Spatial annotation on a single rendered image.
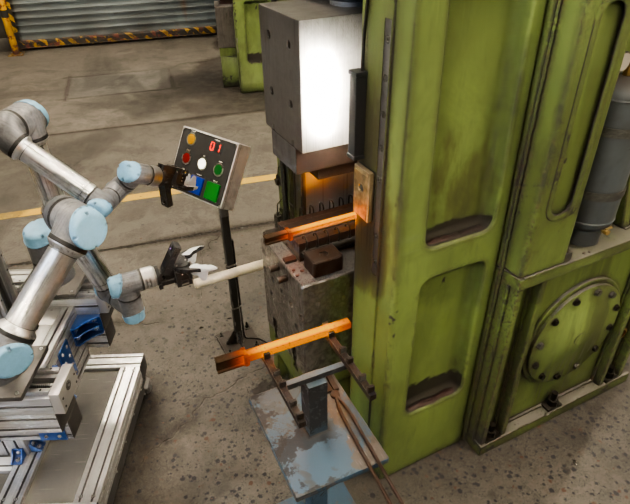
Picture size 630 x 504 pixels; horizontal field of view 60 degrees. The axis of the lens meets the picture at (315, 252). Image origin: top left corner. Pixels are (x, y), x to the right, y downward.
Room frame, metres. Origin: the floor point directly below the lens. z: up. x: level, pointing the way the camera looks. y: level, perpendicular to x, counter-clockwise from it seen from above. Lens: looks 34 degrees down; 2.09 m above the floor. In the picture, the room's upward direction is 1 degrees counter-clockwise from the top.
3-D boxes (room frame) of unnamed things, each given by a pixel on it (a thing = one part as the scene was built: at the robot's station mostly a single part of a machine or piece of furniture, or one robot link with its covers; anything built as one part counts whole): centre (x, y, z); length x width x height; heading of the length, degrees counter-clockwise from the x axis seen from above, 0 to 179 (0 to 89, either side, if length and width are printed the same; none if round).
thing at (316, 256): (1.63, -0.03, 0.95); 0.12 x 0.08 x 0.06; 116
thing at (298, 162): (1.85, -0.09, 1.32); 0.42 x 0.20 x 0.10; 116
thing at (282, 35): (1.82, -0.10, 1.56); 0.42 x 0.39 x 0.40; 116
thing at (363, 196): (1.54, -0.16, 1.27); 0.09 x 0.02 x 0.17; 26
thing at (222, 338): (2.23, 0.42, 0.05); 0.22 x 0.22 x 0.09; 26
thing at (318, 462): (1.12, 0.01, 0.67); 0.40 x 0.30 x 0.02; 24
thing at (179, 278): (1.54, 0.49, 0.97); 0.12 x 0.08 x 0.09; 116
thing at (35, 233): (1.74, 1.01, 0.98); 0.13 x 0.12 x 0.14; 170
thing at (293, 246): (1.85, -0.09, 0.96); 0.42 x 0.20 x 0.09; 116
